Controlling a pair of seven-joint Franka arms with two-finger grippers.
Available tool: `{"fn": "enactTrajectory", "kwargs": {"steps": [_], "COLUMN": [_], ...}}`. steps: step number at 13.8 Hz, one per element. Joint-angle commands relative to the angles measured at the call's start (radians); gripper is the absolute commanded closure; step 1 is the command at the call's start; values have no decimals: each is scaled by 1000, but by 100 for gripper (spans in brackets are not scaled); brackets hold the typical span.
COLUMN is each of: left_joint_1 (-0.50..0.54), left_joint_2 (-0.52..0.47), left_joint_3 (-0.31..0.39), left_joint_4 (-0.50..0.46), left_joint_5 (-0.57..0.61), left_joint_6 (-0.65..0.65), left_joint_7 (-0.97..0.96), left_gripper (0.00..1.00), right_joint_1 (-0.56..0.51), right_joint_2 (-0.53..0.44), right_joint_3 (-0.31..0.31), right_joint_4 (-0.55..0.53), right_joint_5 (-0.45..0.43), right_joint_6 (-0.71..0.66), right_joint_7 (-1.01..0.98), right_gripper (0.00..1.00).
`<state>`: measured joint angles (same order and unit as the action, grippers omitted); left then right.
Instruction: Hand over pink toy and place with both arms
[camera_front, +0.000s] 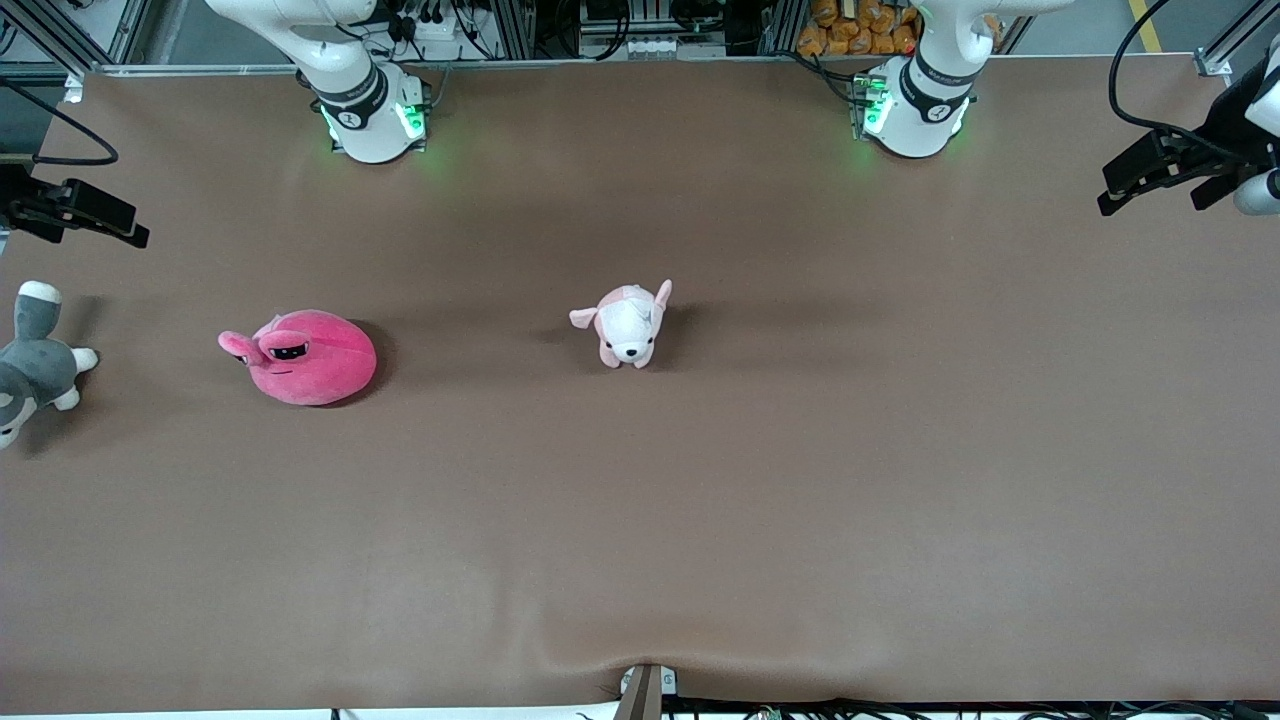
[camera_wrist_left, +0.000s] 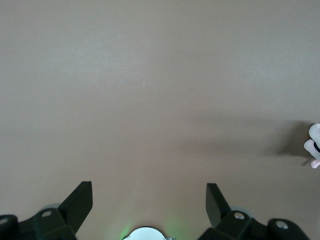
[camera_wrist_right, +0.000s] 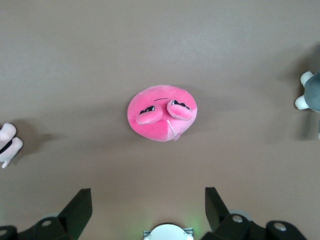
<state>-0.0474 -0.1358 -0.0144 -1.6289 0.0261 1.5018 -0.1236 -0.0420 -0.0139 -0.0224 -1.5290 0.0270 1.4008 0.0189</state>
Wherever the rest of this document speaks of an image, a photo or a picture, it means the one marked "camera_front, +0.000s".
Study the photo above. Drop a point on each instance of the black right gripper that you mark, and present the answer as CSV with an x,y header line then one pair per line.
x,y
12,196

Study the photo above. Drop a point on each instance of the white power strip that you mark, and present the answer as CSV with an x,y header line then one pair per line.
x,y
430,25

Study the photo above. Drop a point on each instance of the hot pink slug plush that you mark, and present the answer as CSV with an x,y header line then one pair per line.
x,y
310,365

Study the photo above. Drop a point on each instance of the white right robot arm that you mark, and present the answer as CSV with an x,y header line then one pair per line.
x,y
370,125

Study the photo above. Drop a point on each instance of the orange bread toy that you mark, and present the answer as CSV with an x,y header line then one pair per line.
x,y
824,12
858,42
811,42
884,20

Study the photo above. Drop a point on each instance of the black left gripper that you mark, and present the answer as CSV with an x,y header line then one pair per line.
x,y
1222,127

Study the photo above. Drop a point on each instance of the aluminium frame post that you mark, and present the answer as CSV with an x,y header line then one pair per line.
x,y
80,35
512,28
1235,40

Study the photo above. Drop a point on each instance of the small white corner clamp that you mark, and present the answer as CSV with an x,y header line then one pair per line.
x,y
73,90

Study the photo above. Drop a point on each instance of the grey and white husky plush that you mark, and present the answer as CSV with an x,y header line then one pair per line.
x,y
35,365

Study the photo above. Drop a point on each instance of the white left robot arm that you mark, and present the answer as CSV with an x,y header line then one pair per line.
x,y
920,110

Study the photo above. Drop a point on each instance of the metal table edge bracket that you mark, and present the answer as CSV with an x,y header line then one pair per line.
x,y
645,695

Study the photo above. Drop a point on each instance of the pink and white dog plush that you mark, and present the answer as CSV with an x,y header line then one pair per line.
x,y
628,325

